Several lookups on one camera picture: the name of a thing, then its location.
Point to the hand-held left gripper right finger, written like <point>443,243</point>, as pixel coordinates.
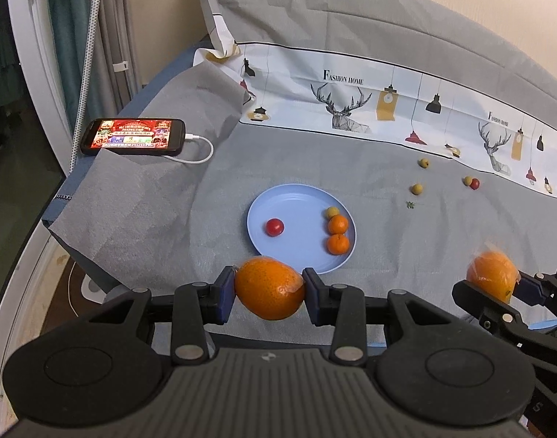
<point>314,299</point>

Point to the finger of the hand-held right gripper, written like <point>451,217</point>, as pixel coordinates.
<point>488,315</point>
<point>527,289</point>

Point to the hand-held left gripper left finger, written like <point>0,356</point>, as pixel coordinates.
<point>226,296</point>

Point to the plastic-wrapped orange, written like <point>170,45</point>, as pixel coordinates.
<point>493,273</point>

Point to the oval orange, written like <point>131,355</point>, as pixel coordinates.
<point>269,288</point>

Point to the round small orange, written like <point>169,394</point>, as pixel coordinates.
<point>338,225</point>
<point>338,244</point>

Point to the blue plate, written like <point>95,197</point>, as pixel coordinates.
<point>301,237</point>

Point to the red cherry tomato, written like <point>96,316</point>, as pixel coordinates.
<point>274,226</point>
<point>475,185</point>

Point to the grey sheet with deer print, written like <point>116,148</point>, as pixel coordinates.
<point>191,219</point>

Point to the white floor scale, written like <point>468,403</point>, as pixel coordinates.
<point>93,289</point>

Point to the black smartphone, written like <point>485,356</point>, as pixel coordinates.
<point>132,136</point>

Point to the white curtain clip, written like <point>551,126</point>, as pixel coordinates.
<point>121,66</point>

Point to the grey quilt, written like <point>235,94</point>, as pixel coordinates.
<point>351,18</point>

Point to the grey curtain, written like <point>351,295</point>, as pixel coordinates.
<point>118,23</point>

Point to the teal curtain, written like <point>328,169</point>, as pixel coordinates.
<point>73,32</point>

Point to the white door frame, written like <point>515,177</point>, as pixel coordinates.
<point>36,54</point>

